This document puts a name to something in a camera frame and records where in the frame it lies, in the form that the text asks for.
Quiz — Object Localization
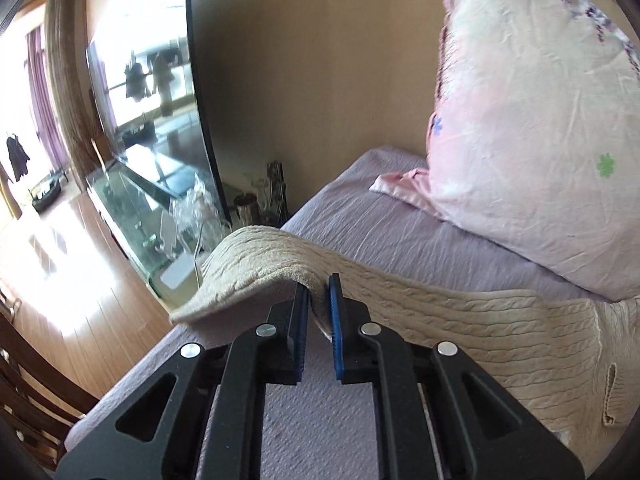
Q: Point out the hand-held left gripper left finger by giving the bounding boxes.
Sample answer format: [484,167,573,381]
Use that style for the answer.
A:
[55,282,311,480]

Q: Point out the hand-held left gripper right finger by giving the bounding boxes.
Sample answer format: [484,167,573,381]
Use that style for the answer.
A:
[327,273,586,480]

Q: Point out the beige cable-knit sweater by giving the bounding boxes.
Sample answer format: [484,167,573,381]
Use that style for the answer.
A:
[170,226,640,440]

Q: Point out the lavender bed sheet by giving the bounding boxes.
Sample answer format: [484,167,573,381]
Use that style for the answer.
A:
[64,147,616,480]

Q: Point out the dark decorative vase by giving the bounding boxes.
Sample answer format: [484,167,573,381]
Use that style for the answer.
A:
[235,194,260,227]

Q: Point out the clear plastic wrapping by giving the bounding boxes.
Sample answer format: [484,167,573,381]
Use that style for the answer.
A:
[167,177,226,251]

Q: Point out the glass television stand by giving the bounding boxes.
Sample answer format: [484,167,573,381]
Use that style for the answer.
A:
[85,152,226,311]

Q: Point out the pink floral pillow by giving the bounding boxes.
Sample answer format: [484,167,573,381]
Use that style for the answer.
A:
[369,0,640,302]

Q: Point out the dark wooden chair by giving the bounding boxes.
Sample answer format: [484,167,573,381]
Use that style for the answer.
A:
[0,290,101,473]

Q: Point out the dark floor basket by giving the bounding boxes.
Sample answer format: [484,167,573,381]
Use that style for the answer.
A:
[29,172,68,211]

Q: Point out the large flat television screen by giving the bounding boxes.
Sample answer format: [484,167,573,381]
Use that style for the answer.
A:
[86,0,234,226]

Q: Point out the dark hanging garment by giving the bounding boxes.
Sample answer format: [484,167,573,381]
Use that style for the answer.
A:
[5,132,31,183]

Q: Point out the purple curtain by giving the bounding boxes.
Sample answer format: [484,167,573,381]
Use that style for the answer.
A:
[26,26,70,175]

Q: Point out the brown sheer curtain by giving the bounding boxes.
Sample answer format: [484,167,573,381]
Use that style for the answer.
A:
[44,0,108,193]

